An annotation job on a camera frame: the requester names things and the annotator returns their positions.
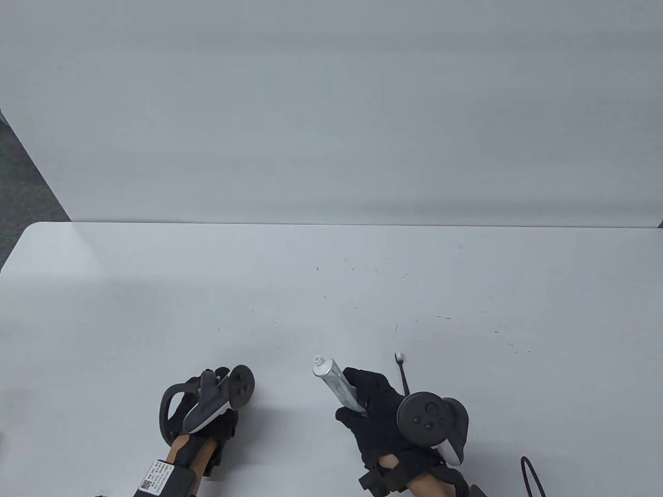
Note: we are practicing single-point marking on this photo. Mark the person's left hand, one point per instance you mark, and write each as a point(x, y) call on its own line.
point(225, 424)

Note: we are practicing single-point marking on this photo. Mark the person's right hand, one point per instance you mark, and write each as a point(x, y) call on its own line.
point(378, 414)

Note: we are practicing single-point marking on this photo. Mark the black toothbrush white bristles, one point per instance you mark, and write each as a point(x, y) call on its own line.
point(403, 375)

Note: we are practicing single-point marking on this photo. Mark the silver toothpaste tube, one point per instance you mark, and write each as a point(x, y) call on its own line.
point(336, 383)

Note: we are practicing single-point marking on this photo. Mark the person's right forearm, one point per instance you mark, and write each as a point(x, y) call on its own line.
point(427, 484)

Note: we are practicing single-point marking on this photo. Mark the person's left forearm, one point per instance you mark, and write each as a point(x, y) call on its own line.
point(181, 450)

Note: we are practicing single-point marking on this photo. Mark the grey left hand controller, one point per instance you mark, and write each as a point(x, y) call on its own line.
point(210, 404)

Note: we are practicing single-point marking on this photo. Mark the grey hand controller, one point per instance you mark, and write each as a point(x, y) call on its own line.
point(427, 417)
point(210, 404)

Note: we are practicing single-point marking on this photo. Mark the grey right hand controller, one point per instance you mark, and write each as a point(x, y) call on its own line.
point(427, 417)

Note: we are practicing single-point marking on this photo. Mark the black left wrist mount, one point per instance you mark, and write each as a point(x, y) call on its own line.
point(204, 461)

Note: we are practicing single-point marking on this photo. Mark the black wrist mount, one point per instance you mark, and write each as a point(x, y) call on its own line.
point(383, 479)
point(204, 461)

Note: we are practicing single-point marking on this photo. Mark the black right wrist mount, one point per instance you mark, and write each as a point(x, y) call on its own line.
point(383, 479)

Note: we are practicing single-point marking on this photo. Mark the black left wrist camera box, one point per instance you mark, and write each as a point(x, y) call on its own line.
point(166, 479)

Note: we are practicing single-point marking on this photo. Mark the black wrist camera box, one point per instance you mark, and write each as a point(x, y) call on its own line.
point(166, 479)
point(476, 491)

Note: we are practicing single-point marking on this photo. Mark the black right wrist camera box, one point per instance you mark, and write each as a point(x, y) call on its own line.
point(476, 491)

